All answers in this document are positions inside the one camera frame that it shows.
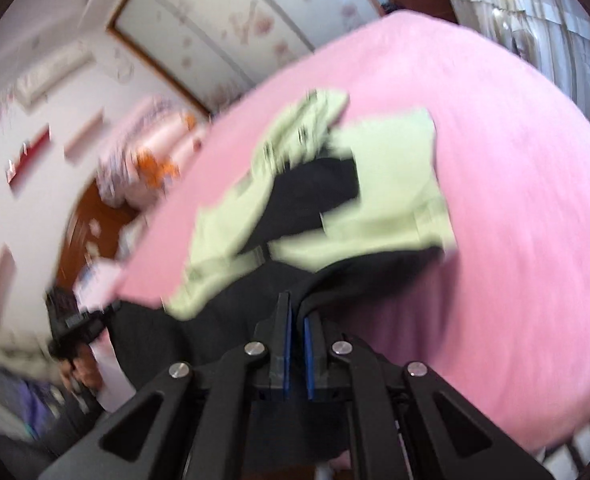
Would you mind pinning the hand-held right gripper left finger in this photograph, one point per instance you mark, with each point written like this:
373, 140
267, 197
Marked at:
286, 345

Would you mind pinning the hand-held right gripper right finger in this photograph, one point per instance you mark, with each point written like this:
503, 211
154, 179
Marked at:
309, 355

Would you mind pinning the green and black hooded jacket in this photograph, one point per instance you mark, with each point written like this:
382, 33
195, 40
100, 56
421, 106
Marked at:
375, 195

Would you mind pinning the person's left hand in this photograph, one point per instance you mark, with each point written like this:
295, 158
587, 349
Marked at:
80, 375

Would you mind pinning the pink and white pillow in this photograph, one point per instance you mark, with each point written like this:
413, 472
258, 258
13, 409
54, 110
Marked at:
97, 280

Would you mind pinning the wooden headboard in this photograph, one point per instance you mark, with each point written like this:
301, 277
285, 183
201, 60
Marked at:
90, 230

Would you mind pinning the folded bear print quilt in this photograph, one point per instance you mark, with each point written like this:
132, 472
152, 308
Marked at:
170, 160

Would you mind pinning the pink bed blanket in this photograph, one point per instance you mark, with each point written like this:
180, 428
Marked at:
515, 210

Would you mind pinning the white air conditioner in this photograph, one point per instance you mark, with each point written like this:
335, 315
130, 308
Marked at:
55, 72

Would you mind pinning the floral sliding door wardrobe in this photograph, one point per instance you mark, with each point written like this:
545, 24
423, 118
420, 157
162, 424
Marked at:
225, 20

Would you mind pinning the red wall shelf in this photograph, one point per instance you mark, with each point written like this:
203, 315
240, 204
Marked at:
27, 155

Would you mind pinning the pink wall shelf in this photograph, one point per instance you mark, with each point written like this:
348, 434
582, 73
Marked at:
84, 135

